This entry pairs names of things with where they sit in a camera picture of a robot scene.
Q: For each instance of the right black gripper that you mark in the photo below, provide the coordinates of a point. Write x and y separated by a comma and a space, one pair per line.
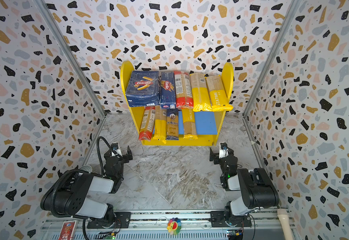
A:
218, 154

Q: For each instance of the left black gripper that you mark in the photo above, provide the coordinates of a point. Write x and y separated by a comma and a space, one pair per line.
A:
124, 160

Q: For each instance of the yellow Pastatime bag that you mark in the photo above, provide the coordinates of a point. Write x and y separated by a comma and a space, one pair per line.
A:
218, 97
189, 125

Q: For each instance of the red spaghetti bag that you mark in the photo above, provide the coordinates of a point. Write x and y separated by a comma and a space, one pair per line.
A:
147, 124
184, 99

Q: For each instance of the yellow spaghetti bag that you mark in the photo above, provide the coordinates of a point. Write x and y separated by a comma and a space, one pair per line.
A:
201, 100
160, 125

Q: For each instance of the Ankara spaghetti bag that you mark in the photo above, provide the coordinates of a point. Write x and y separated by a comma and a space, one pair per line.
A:
172, 132

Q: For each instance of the blue Barilla rigatoni box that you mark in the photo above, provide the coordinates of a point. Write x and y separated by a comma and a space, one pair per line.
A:
143, 89

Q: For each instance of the blue Barilla spaghetti box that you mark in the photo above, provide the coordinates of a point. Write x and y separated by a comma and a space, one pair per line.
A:
168, 94

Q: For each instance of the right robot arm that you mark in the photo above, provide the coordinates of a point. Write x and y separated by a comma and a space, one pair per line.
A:
256, 189

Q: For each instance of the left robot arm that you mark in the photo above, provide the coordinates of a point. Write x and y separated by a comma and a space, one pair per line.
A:
68, 196

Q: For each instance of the striped ceramic cup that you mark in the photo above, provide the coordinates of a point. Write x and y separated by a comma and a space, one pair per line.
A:
87, 168

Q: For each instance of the colourful flower sticker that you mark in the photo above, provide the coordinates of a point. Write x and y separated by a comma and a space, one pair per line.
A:
174, 226

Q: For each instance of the beige tube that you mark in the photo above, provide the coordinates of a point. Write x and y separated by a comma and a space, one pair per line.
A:
285, 225

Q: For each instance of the red card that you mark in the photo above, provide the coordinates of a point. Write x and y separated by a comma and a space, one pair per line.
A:
67, 231

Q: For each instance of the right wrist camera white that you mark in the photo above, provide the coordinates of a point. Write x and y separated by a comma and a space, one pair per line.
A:
223, 150

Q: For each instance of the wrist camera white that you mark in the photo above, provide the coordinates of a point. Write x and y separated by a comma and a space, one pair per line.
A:
115, 150
223, 150

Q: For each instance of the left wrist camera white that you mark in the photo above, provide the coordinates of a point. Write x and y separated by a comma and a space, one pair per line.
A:
115, 150

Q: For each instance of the metal base rail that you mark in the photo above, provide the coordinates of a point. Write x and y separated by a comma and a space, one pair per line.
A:
196, 225

